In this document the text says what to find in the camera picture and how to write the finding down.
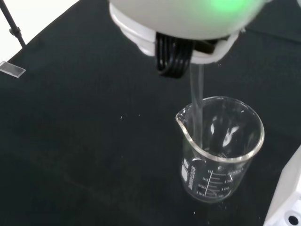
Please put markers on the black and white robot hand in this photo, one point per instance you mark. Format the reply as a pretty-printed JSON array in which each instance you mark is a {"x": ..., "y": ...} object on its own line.
[{"x": 183, "y": 18}]

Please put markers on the black bench cloth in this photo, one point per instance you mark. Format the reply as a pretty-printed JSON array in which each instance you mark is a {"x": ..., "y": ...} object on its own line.
[{"x": 70, "y": 141}]

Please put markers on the white test tube rack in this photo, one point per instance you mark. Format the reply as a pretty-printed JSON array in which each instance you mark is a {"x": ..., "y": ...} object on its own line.
[{"x": 287, "y": 188}]

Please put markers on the clear glass beaker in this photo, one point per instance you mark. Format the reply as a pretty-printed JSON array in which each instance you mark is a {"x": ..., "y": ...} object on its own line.
[{"x": 211, "y": 179}]

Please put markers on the black tripod leg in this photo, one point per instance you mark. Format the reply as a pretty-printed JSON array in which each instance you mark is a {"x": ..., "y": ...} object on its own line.
[{"x": 14, "y": 26}]

